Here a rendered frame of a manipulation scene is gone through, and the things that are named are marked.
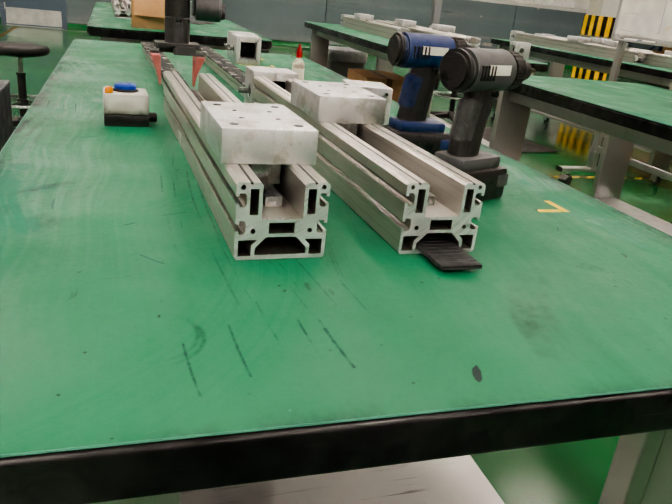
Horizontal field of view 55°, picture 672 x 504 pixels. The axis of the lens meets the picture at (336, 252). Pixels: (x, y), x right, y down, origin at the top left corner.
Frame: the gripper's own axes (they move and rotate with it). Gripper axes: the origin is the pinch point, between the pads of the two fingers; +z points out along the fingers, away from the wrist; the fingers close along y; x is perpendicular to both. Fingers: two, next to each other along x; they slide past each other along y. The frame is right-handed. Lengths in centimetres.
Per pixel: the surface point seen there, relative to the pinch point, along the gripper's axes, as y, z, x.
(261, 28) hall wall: 268, 53, 1070
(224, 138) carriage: -5, -8, -94
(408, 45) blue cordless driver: 33, -16, -56
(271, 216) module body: -1, -1, -100
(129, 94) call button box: -12.5, -2.7, -36.4
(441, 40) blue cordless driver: 39, -18, -56
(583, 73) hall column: 574, 43, 551
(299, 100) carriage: 13, -7, -58
